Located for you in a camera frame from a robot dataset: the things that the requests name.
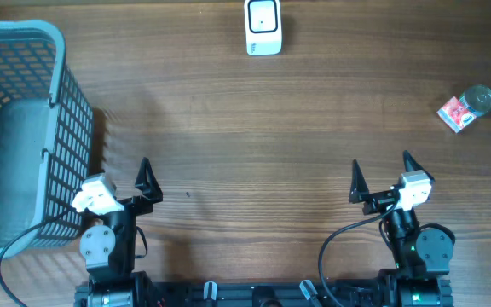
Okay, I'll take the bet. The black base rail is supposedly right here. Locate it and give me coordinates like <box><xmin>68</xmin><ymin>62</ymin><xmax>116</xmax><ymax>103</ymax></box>
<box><xmin>73</xmin><ymin>279</ymin><xmax>454</xmax><ymax>307</ymax></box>

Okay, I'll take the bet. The grey plastic shopping basket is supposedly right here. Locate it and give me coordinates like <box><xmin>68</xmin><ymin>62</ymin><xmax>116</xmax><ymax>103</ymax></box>
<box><xmin>0</xmin><ymin>20</ymin><xmax>94</xmax><ymax>258</ymax></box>

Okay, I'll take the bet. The red tissue packet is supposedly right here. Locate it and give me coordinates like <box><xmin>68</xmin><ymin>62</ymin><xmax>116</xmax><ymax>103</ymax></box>
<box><xmin>437</xmin><ymin>96</ymin><xmax>477</xmax><ymax>133</ymax></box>

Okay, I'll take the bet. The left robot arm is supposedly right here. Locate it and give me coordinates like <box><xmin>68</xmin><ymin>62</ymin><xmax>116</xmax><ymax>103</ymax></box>
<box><xmin>72</xmin><ymin>158</ymin><xmax>166</xmax><ymax>307</ymax></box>

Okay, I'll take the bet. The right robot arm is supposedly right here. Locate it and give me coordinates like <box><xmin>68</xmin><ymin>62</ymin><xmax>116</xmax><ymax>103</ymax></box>
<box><xmin>335</xmin><ymin>151</ymin><xmax>456</xmax><ymax>306</ymax></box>

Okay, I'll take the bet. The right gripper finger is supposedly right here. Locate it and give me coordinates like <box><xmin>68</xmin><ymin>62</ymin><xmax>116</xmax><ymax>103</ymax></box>
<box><xmin>349</xmin><ymin>159</ymin><xmax>369</xmax><ymax>203</ymax></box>
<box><xmin>402</xmin><ymin>150</ymin><xmax>435</xmax><ymax>182</ymax></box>

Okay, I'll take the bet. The white barcode scanner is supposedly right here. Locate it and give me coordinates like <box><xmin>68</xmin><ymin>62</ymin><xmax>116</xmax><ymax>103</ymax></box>
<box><xmin>244</xmin><ymin>0</ymin><xmax>283</xmax><ymax>56</ymax></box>

